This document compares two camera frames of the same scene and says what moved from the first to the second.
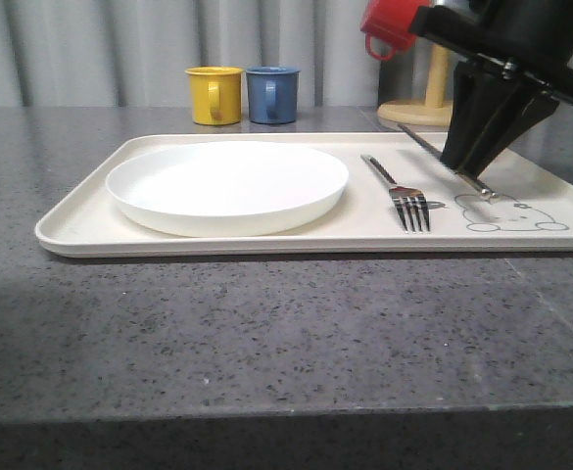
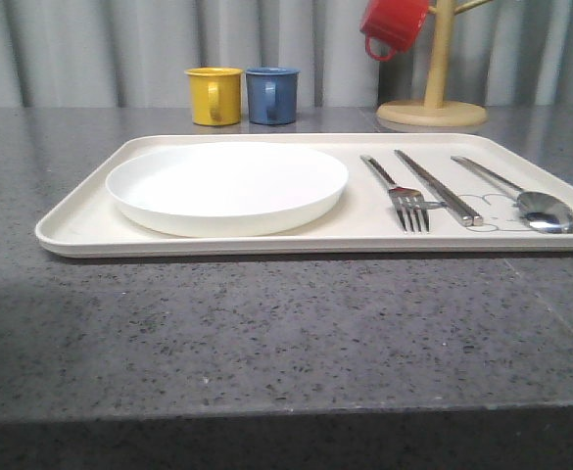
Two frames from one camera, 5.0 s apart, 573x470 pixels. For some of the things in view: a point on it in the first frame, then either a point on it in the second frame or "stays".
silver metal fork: (405, 197) stays
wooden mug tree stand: (438, 110) stays
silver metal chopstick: (465, 178) → (477, 219)
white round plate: (228, 189) stays
